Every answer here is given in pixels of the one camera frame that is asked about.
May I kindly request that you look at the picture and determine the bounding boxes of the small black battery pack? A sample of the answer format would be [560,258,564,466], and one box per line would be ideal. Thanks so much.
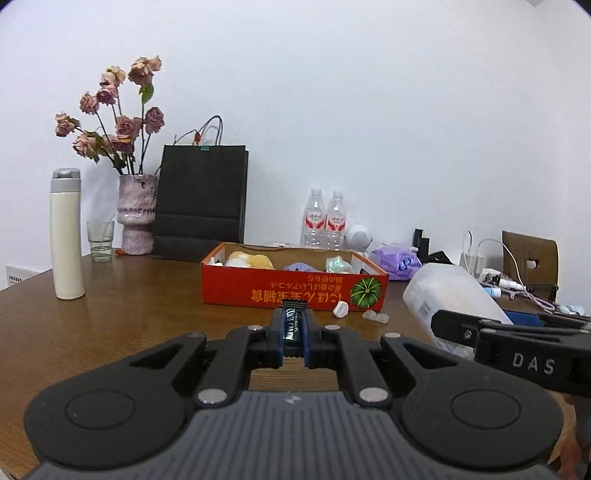
[281,299,308,358]

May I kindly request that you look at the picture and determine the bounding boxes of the translucent white plastic box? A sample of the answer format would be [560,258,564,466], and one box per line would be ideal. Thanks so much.
[403,263,513,360]

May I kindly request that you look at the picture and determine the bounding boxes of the purple drawstring pouch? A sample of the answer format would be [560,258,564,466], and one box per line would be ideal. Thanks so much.
[283,262,318,273]

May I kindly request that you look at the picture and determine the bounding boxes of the iridescent plastic bag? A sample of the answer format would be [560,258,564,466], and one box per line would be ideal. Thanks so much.
[325,255,353,274]

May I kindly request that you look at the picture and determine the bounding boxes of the orange white plush toy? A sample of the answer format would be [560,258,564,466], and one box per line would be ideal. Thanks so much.
[224,251,274,270]

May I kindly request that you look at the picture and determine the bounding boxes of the white paper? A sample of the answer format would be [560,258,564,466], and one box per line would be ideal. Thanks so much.
[207,257,223,266]

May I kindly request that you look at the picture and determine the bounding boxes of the person right hand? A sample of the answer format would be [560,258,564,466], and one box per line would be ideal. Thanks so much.
[558,394,590,480]

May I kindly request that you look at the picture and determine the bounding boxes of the blue white tube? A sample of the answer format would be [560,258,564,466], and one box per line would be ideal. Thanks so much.
[483,286,502,299]

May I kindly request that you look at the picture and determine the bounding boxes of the small white cap pieces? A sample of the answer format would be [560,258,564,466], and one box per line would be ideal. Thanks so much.
[332,301,390,324]

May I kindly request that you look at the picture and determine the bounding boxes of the brown cardboard piece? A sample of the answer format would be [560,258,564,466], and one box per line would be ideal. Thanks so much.
[502,231,559,302]

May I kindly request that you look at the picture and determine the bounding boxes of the white power adapter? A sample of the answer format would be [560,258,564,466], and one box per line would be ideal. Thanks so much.
[460,251,487,278]

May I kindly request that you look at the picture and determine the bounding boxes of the red cardboard pumpkin box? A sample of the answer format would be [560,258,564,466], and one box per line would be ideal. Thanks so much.
[200,242,389,311]

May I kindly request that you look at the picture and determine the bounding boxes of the purple tissue pack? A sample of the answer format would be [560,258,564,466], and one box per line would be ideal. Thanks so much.
[370,244,422,281]

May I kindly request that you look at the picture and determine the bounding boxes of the black stand objects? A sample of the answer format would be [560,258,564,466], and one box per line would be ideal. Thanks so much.
[412,229,452,265]

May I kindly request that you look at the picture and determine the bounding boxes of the left clear water bottle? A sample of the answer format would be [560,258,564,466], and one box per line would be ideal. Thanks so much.
[301,188,327,249]

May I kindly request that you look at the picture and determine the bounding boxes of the clear water bottle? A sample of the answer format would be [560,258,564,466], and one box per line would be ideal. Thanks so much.
[325,190,346,250]
[301,188,327,249]

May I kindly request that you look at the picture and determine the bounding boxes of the right clear water bottle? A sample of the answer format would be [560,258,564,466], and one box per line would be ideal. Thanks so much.
[325,190,346,250]

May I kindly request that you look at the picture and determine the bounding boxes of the black paper shopping bag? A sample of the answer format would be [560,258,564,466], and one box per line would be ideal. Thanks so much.
[151,115,249,262]

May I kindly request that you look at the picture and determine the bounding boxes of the pink ceramic vase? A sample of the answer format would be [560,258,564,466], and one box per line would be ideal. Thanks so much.
[116,174,158,256]

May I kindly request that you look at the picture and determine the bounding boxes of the clear drinking glass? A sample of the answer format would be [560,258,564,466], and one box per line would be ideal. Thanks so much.
[86,220,114,263]

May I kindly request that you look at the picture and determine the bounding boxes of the cream thermos bottle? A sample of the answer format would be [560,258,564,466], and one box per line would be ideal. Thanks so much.
[49,168,85,301]

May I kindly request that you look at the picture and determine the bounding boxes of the dried pink roses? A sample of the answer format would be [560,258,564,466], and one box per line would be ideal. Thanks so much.
[54,56,165,175]

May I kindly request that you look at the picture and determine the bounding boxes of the white charging cable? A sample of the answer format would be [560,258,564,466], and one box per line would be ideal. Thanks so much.
[461,230,558,312]

